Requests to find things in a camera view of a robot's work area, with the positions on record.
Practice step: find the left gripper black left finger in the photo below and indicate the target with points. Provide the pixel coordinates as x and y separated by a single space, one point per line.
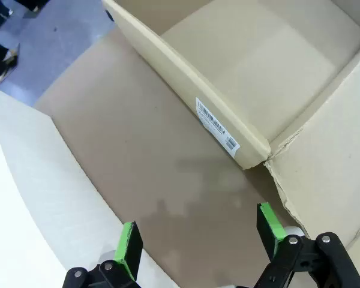
129 249

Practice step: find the beige cardboard shoe box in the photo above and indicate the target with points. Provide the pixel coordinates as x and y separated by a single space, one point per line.
258 45

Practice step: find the white barcode label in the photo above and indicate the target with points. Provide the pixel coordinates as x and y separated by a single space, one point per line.
217 126

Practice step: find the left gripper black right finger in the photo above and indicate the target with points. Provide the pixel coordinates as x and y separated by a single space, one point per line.
271 228

